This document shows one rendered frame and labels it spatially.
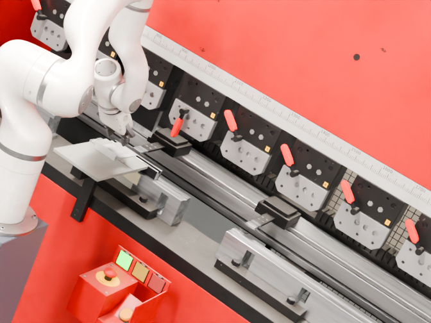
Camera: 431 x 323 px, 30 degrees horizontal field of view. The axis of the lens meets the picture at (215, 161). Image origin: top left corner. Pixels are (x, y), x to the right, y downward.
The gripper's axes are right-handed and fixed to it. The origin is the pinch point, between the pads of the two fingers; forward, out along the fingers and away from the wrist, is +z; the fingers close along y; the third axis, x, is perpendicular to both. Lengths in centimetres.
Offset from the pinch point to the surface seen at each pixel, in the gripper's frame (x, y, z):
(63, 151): 17.5, 5.4, -6.1
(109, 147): 2.3, 2.5, 6.3
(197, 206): -95, 53, 219
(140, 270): 28.0, -32.8, 8.8
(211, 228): -84, 33, 209
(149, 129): -8.8, -5.2, 1.9
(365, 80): -37, -61, -36
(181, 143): -21.5, -6.5, 22.7
